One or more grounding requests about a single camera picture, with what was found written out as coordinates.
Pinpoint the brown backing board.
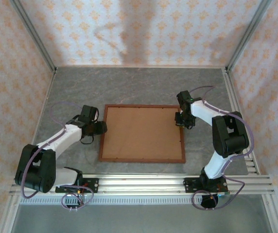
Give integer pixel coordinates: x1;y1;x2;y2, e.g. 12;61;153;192
102;107;184;160

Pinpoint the aluminium lower post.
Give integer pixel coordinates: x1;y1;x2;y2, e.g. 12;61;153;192
0;194;20;233
261;194;278;233

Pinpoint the aluminium rail beam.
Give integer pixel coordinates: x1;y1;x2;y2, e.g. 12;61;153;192
9;173;276;195

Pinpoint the aluminium corner post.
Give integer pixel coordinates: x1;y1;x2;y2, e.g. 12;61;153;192
9;0;57;73
226;0;273;72

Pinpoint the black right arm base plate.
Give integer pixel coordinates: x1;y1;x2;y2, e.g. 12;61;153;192
184;177;228;194

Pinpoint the brown wooden picture frame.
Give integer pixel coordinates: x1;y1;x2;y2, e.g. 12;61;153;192
98;104;187;164

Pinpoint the grey slotted cable duct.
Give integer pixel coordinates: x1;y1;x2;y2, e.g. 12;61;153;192
19;196;266;205

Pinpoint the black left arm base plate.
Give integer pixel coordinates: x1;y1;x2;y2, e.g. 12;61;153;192
55;178;99;194

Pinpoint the aluminium side rail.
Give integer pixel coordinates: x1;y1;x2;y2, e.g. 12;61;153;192
21;67;57;175
223;67;261;175

